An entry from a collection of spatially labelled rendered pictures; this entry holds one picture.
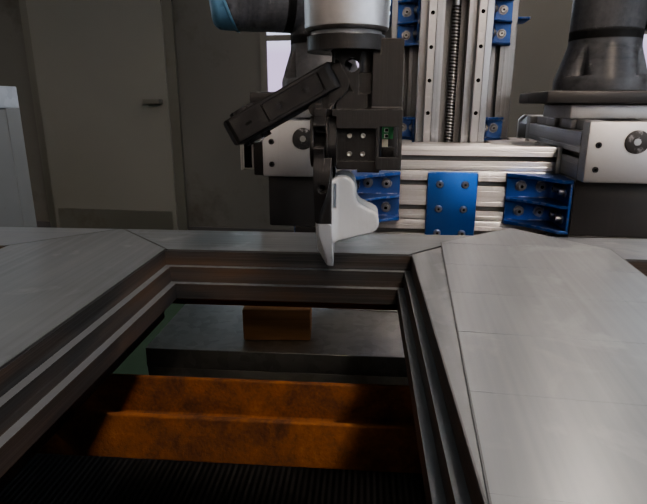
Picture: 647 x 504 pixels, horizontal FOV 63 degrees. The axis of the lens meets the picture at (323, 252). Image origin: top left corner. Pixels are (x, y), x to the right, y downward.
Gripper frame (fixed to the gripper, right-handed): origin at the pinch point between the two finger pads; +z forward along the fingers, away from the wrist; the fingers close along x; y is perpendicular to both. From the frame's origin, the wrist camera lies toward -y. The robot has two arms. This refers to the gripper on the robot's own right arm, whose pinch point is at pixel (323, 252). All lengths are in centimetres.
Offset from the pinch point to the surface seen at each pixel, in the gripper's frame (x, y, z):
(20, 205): 46, -63, 5
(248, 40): 330, -78, -56
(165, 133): 329, -141, 6
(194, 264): 3.0, -14.3, 2.6
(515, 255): 3.3, 19.7, 0.8
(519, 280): -4.7, 18.0, 0.9
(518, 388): -23.7, 12.8, 0.9
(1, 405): -25.0, -16.8, 2.7
